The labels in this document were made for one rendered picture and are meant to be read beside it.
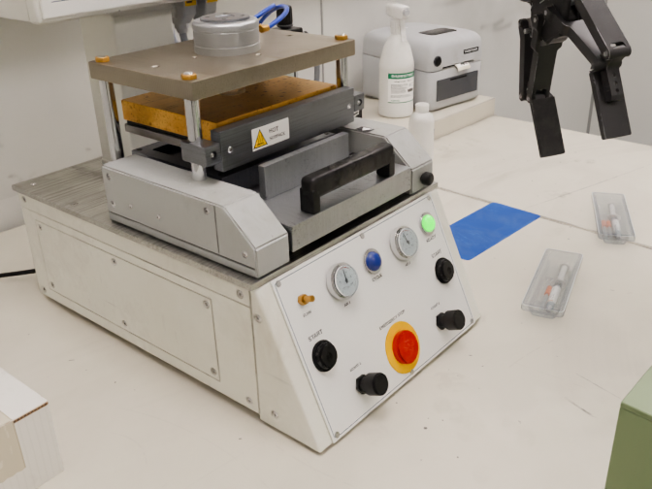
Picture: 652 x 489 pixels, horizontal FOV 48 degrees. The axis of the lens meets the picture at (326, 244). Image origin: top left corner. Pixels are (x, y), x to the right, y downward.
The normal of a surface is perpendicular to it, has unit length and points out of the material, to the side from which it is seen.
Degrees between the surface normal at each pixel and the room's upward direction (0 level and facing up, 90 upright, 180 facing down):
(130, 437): 0
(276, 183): 90
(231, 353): 90
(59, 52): 90
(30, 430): 88
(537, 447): 0
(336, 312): 65
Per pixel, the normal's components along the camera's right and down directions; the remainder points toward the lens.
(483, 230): -0.03, -0.90
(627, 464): -0.68, 0.34
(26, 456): 0.79, 0.27
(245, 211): 0.48, -0.51
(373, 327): 0.68, -0.14
